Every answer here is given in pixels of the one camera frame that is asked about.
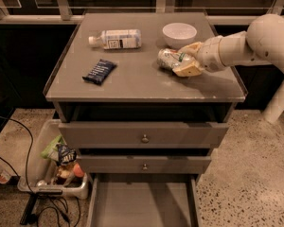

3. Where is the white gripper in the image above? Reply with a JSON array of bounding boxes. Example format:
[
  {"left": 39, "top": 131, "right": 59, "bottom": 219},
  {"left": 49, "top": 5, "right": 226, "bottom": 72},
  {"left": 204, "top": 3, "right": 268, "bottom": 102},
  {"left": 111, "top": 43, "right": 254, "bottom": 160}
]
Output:
[{"left": 172, "top": 36, "right": 225, "bottom": 77}]

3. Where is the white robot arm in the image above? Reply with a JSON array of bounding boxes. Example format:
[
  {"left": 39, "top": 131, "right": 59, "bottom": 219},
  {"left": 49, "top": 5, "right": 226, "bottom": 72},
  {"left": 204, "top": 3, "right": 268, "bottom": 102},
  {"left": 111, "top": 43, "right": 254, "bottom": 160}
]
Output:
[{"left": 173, "top": 14, "right": 284, "bottom": 123}]

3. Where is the grey top drawer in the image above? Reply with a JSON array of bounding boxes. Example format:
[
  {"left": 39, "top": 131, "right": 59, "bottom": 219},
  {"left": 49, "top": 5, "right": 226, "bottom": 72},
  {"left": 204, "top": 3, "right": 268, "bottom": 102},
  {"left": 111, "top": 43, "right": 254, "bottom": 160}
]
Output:
[{"left": 59, "top": 122, "right": 228, "bottom": 148}]

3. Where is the grey drawer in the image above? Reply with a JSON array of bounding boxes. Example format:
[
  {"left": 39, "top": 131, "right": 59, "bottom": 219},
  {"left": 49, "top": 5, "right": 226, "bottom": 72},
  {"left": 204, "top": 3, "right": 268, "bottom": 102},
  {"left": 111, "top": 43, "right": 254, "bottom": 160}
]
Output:
[
  {"left": 78, "top": 155, "right": 211, "bottom": 174},
  {"left": 59, "top": 122, "right": 228, "bottom": 148},
  {"left": 86, "top": 173, "right": 203, "bottom": 227}
]

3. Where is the grey drawer cabinet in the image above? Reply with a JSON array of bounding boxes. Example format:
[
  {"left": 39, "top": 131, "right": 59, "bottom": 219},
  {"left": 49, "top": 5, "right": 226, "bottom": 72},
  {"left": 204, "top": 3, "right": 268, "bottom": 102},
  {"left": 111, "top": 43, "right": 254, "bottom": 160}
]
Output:
[{"left": 43, "top": 10, "right": 248, "bottom": 175}]

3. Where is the grey middle drawer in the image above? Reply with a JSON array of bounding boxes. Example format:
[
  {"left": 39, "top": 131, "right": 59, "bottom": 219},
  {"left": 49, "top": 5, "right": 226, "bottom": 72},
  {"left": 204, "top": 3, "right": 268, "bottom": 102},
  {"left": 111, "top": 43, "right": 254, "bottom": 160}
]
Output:
[{"left": 78, "top": 155, "right": 211, "bottom": 174}]

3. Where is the grey bottom drawer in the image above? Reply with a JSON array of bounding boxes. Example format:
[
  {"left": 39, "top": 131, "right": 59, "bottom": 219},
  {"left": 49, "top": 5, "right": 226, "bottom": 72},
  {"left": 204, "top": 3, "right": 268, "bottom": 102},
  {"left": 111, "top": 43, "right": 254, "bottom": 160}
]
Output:
[{"left": 86, "top": 173, "right": 203, "bottom": 227}]

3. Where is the white ceramic bowl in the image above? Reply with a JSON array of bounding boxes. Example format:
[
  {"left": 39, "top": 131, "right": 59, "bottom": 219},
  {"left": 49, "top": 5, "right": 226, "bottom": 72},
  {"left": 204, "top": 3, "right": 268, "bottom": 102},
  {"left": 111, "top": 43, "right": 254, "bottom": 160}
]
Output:
[{"left": 162, "top": 23, "right": 197, "bottom": 49}]

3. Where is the clear plastic water bottle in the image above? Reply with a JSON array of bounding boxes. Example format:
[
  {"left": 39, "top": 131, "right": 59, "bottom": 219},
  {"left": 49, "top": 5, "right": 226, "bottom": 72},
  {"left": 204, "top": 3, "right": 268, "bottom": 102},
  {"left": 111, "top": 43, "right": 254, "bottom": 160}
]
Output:
[{"left": 88, "top": 29, "right": 142, "bottom": 50}]

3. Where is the white metal railing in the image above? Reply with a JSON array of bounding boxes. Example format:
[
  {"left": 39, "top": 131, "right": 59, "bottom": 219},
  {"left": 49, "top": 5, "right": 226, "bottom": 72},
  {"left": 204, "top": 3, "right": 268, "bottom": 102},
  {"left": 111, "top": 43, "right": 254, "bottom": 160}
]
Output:
[{"left": 0, "top": 0, "right": 284, "bottom": 26}]

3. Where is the dark blue snack packet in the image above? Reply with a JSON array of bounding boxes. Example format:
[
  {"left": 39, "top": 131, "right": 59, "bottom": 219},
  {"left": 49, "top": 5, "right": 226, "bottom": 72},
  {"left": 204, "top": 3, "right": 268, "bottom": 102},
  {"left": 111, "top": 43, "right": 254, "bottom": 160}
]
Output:
[{"left": 83, "top": 60, "right": 117, "bottom": 85}]

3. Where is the blue chip bag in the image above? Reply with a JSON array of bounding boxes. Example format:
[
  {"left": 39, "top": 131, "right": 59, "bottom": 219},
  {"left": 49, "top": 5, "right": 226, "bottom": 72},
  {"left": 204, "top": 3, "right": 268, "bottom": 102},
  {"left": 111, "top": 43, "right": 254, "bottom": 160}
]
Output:
[{"left": 57, "top": 144, "right": 77, "bottom": 166}]

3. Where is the orange round fruit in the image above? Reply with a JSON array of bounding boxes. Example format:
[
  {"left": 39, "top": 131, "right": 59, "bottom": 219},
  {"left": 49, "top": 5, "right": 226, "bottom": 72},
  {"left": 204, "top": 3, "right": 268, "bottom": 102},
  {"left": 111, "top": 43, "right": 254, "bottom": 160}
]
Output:
[{"left": 73, "top": 163, "right": 84, "bottom": 178}]

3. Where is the green snack bag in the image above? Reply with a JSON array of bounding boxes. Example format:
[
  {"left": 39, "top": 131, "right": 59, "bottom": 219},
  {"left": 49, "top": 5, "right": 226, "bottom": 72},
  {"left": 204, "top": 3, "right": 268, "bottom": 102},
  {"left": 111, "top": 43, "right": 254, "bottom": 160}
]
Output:
[{"left": 41, "top": 135, "right": 63, "bottom": 161}]

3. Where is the clear plastic storage bin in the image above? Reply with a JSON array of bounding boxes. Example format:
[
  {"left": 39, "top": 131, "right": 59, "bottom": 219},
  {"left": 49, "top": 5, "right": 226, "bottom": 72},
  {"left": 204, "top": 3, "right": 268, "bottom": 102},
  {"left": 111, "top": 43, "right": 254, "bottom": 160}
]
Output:
[{"left": 17, "top": 119, "right": 89, "bottom": 200}]

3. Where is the black power cable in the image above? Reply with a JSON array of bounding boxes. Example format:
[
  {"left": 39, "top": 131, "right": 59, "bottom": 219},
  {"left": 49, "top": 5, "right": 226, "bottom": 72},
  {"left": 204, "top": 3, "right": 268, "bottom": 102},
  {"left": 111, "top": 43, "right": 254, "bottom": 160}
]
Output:
[{"left": 0, "top": 113, "right": 81, "bottom": 227}]

